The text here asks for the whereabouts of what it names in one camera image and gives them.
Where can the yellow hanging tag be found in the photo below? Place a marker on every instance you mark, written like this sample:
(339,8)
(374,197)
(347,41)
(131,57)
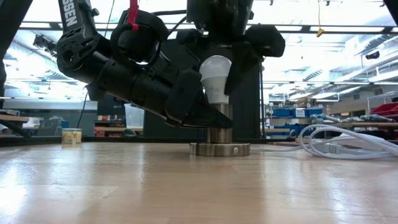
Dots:
(320,32)

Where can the brass lamp socket base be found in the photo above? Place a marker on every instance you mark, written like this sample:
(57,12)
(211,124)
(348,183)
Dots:
(220,149)

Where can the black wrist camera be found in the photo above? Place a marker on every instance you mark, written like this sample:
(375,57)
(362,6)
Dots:
(265,40)
(183,96)

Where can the long wooden workbench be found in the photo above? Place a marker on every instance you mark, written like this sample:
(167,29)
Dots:
(367,125)

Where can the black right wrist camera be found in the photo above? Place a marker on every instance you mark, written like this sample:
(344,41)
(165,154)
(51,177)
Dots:
(265,40)

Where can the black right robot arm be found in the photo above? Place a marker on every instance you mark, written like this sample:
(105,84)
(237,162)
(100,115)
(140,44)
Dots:
(392,4)

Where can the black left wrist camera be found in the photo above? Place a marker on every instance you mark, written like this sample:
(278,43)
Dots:
(183,96)

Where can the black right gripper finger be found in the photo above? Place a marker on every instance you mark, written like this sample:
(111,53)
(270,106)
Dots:
(237,65)

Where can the black monitor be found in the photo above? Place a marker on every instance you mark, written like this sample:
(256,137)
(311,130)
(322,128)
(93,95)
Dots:
(109,109)

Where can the clear plastic bin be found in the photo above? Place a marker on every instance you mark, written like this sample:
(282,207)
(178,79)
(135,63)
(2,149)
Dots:
(134,115)

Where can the white frosted lightbulb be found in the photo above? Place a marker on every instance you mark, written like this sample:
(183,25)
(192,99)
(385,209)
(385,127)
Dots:
(214,77)

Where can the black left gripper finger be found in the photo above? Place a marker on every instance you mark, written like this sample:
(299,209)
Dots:
(211,119)

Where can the wooden bench with black legs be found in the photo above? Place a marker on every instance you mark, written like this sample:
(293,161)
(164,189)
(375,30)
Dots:
(14,119)

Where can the black ceiling camera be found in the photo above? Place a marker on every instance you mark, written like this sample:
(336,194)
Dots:
(372,55)

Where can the blue storage bin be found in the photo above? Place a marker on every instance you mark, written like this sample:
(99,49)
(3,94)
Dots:
(314,112)
(283,112)

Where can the red zip tie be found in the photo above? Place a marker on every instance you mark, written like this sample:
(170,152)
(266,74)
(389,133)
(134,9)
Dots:
(133,14)

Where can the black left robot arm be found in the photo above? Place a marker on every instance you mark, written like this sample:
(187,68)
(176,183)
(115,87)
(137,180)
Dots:
(81,59)

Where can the black partition screen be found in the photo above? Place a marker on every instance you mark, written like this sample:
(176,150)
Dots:
(247,112)

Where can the wooden shelf with red items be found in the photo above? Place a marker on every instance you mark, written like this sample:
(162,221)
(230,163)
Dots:
(109,128)

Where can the small yellow jar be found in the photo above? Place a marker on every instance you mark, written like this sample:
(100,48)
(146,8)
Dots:
(71,136)

